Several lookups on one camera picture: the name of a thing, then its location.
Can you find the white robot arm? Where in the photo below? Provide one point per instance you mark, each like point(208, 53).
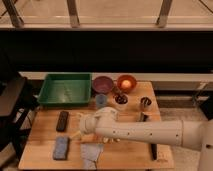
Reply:
point(194, 135)

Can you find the black side stand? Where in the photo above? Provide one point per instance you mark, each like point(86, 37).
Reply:
point(16, 101)

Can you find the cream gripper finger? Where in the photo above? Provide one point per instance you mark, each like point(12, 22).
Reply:
point(77, 134)
point(79, 115)

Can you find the black handled knife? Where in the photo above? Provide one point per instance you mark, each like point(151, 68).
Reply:
point(154, 151)

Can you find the green plastic tray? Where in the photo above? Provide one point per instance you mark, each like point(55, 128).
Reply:
point(66, 90)

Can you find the orange bowl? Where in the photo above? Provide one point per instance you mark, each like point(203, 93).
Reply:
point(126, 77)

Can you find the small black metal clip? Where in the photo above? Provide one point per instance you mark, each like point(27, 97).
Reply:
point(143, 117)

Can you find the blue sponge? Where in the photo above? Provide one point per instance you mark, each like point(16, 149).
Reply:
point(61, 148)

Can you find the metal cup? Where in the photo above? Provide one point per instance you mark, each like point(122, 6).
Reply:
point(145, 103)

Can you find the grey cloth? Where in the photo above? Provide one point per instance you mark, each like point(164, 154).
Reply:
point(90, 154)

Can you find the blue plastic cup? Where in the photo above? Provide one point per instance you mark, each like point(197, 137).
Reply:
point(100, 101)

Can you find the purple bowl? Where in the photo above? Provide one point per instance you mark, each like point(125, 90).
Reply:
point(102, 84)

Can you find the orange ball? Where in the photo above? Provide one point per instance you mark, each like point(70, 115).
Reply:
point(126, 84)

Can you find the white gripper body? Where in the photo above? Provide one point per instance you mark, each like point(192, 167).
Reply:
point(87, 124)

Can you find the black remote control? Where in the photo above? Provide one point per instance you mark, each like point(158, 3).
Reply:
point(62, 121)

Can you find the white cup with dark contents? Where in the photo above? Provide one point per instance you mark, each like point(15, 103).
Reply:
point(120, 99)

